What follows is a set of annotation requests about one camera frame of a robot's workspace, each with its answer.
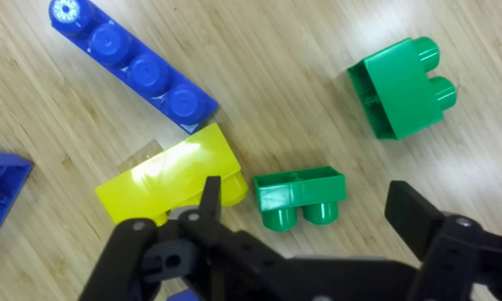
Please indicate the large green lego block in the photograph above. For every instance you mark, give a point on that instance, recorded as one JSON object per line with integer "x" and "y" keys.
{"x": 402, "y": 95}

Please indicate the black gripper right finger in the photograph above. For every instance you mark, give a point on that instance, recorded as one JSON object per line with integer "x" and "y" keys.
{"x": 462, "y": 262}

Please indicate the yellow three-stud lego block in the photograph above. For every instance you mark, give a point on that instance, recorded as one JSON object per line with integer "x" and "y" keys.
{"x": 172, "y": 173}

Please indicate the green two-stud lego block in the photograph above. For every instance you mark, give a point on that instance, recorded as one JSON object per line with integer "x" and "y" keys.
{"x": 301, "y": 190}

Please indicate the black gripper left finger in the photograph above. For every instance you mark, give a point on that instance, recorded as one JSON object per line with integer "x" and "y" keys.
{"x": 127, "y": 269}

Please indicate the blue four-stud lego block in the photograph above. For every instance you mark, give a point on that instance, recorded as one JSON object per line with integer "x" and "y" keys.
{"x": 0, "y": 190}
{"x": 134, "y": 73}

